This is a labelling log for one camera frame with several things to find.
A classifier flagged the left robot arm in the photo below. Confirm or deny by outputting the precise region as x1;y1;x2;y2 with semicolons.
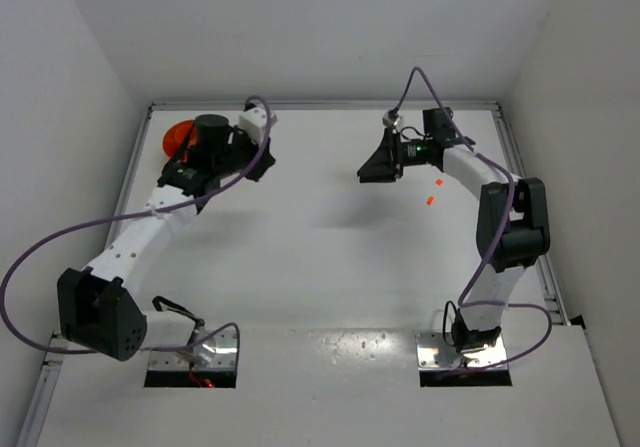
57;105;277;361

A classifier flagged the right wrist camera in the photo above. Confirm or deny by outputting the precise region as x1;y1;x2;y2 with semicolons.
382;109;404;131

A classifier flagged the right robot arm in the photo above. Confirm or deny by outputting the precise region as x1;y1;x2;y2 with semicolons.
357;108;550;353

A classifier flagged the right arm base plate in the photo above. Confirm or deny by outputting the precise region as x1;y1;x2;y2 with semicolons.
415;331;508;372

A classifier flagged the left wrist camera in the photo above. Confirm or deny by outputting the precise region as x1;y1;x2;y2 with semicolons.
237;107;277;144

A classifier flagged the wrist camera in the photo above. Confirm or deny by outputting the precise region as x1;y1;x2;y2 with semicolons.
382;109;404;131
237;107;277;144

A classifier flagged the orange divided bowl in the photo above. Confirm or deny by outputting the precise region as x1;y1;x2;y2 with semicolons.
162;119;196;163

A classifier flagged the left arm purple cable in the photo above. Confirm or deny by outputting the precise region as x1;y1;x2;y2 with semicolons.
0;95;279;363

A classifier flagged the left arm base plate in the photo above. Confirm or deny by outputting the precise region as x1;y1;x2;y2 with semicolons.
148;326;239;373

